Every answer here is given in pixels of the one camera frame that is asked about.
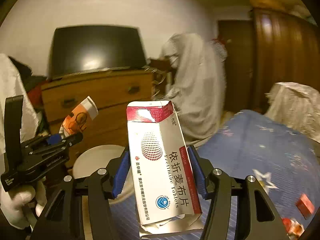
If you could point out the white plastic bucket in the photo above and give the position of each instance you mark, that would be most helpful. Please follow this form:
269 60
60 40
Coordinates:
99 157

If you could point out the dark wooden door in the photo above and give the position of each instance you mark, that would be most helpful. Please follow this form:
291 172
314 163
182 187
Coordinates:
239 39

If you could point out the striped cloth cover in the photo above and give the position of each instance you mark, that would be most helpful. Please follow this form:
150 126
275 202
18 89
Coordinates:
198 91

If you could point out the long red carton box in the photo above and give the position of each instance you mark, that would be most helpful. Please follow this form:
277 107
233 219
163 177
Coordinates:
305 206

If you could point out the wooden chest of drawers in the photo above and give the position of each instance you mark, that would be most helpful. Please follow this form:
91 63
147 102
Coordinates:
111 91

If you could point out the white gloved left hand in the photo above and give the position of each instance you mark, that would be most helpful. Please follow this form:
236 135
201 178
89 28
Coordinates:
15 204

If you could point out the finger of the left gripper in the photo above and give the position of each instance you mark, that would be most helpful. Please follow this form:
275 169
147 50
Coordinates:
65 143
41 141

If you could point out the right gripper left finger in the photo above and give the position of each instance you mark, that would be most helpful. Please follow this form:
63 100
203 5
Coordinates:
62 216

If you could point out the white red medicine box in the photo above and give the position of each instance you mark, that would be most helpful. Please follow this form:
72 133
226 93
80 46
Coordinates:
167 201

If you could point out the black flat television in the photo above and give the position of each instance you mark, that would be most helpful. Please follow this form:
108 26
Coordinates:
91 48

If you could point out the orange white carton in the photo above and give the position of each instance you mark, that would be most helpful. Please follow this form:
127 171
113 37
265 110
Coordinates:
79 118

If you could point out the blue checkered bed sheet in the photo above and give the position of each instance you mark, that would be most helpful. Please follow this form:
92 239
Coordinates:
282 159

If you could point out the dark wooden wardrobe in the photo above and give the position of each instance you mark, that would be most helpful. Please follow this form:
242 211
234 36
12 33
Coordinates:
287 50

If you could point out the orange bag on wardrobe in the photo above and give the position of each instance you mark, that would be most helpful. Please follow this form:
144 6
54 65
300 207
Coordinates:
269 4

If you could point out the white satin cloth left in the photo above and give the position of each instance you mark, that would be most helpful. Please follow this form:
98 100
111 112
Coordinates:
13 94

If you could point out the small red box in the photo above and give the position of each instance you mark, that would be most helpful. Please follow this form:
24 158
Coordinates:
293 227

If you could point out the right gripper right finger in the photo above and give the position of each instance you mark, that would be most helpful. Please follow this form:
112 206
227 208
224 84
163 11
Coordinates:
257 217

